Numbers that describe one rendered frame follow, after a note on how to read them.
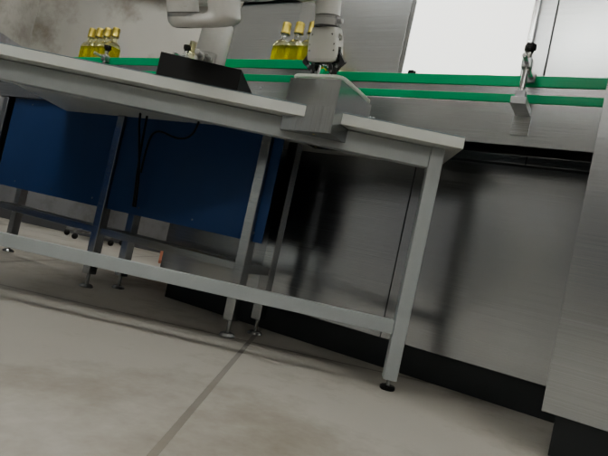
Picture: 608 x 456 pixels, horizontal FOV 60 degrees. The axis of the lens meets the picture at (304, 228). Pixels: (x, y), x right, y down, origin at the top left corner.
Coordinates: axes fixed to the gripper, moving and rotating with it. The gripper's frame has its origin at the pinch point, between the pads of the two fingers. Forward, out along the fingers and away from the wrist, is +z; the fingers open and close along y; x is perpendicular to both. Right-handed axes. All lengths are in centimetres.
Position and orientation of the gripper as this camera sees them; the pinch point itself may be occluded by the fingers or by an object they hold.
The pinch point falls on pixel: (322, 80)
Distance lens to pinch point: 163.7
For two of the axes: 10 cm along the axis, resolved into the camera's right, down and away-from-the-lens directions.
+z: -0.8, 9.8, 1.9
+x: -5.4, 1.2, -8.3
